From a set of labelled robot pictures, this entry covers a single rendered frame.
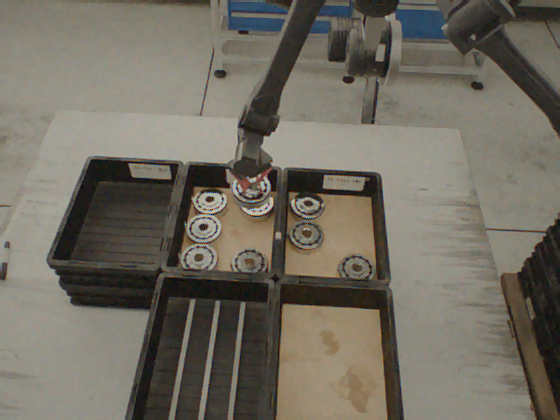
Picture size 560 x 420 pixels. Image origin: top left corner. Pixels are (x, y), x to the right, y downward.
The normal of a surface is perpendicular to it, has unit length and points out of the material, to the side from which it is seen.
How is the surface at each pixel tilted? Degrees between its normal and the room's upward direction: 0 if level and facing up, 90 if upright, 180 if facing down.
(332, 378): 0
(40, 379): 0
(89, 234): 0
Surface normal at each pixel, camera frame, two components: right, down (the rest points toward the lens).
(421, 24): -0.04, 0.77
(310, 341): 0.03, -0.63
